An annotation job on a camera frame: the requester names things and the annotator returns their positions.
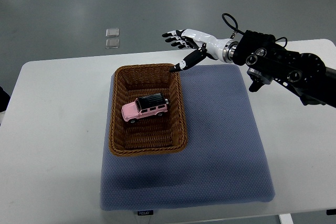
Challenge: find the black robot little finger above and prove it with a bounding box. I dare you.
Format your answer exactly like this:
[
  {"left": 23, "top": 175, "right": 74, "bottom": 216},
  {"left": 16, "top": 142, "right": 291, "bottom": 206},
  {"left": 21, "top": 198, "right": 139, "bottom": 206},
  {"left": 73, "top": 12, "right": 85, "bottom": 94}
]
[{"left": 177, "top": 44, "right": 196, "bottom": 49}]

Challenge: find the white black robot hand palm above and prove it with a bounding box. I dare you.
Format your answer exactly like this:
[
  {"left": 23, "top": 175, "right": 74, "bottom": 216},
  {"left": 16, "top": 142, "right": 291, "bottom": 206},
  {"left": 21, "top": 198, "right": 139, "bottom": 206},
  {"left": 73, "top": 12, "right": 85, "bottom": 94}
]
[{"left": 181, "top": 29, "right": 238, "bottom": 63}]

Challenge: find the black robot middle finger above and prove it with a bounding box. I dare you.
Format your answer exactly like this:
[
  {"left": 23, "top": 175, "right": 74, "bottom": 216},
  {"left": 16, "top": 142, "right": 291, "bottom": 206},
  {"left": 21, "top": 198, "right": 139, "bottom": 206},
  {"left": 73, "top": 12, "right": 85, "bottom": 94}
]
[{"left": 165, "top": 37, "right": 187, "bottom": 42}]

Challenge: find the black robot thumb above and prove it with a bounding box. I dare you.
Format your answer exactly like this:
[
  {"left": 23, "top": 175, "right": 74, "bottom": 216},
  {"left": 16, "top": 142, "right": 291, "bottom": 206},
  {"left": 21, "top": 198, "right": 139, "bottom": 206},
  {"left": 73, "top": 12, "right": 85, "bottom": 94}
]
[{"left": 169, "top": 49, "right": 207, "bottom": 72}]

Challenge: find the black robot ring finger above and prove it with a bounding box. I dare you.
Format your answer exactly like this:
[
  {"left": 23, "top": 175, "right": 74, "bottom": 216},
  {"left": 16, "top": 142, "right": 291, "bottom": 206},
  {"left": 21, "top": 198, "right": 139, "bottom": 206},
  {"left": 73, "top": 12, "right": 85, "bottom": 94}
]
[{"left": 171, "top": 40, "right": 191, "bottom": 47}]

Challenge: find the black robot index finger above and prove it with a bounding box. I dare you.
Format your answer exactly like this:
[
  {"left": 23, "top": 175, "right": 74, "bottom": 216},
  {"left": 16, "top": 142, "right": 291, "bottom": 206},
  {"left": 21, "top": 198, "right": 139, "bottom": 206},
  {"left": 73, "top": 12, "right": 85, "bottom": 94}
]
[{"left": 162, "top": 29, "right": 185, "bottom": 38}]

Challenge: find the pink toy car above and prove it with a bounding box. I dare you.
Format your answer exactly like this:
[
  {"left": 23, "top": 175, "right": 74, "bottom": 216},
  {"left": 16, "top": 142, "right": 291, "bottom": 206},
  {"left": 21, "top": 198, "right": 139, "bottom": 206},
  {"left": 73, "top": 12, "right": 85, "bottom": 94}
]
[{"left": 121, "top": 93, "right": 169, "bottom": 123}]

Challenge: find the brown wicker basket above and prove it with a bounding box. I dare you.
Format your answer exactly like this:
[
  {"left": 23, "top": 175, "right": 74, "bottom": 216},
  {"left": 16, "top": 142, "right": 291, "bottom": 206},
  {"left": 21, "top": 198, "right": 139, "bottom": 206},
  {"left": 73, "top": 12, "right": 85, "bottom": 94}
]
[{"left": 108, "top": 63, "right": 187, "bottom": 157}]

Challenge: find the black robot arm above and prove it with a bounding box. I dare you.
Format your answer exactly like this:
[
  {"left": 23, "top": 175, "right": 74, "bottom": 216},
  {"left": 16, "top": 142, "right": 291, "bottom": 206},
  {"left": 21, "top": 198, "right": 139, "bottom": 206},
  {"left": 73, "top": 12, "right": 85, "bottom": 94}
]
[{"left": 162, "top": 29, "right": 335, "bottom": 107}]

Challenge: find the upper floor outlet plate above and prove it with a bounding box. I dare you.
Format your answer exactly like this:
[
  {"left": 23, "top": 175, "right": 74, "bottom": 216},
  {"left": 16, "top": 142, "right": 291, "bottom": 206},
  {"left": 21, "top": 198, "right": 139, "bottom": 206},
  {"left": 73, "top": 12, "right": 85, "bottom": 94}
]
[{"left": 106, "top": 28, "right": 120, "bottom": 38}]

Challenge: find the blue-grey textured mat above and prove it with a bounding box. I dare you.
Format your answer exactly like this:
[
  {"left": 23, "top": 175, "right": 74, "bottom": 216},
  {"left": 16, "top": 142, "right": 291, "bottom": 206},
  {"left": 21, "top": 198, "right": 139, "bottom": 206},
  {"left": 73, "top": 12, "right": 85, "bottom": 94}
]
[{"left": 100, "top": 65, "right": 275, "bottom": 211}]

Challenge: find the white table leg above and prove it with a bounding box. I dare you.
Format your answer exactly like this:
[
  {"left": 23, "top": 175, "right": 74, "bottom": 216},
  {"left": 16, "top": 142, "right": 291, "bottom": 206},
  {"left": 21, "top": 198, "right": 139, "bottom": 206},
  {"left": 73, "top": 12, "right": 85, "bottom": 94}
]
[{"left": 278, "top": 214, "right": 293, "bottom": 224}]

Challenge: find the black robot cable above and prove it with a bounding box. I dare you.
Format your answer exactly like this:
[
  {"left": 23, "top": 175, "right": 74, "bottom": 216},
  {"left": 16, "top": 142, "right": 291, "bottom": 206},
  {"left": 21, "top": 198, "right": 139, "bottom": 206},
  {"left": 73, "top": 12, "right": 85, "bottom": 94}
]
[{"left": 222, "top": 13, "right": 288, "bottom": 48}]

